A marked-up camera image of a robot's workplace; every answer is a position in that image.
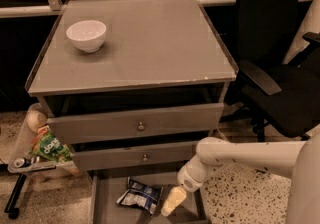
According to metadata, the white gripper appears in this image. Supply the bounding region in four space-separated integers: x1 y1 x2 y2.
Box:
161 155 208 217

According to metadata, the blue chip bag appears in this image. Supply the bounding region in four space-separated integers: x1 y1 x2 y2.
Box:
116 177 163 215

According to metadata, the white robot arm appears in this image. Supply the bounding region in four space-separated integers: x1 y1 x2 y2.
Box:
161 134 320 224

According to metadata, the grey middle drawer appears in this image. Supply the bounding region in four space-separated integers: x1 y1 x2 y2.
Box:
72 141 197 170

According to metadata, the grey drawer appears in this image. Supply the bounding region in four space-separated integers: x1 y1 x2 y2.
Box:
48 103 224 144
72 141 197 170
89 162 211 224

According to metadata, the grey bottom drawer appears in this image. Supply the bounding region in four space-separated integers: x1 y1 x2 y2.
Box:
89 162 211 224

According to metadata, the grey top drawer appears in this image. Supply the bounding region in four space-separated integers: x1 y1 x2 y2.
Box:
48 103 224 144

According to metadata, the grey drawer cabinet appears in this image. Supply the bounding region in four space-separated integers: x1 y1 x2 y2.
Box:
25 0 240 224

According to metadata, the green chip bag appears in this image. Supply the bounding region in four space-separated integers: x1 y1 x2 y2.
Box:
31 126 72 162

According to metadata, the black office chair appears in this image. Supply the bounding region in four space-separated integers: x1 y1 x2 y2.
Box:
221 0 320 142

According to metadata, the clear side bin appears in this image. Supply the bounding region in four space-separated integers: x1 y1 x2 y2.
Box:
8 103 80 177

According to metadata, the soda can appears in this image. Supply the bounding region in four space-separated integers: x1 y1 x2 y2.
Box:
14 157 31 168

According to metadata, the paper towel roll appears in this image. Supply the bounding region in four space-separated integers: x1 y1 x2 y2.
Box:
26 110 47 132

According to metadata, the black cart leg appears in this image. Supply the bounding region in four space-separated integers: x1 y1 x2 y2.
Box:
4 174 27 220

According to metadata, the white ceramic bowl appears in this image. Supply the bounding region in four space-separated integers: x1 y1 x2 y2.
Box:
66 20 106 53

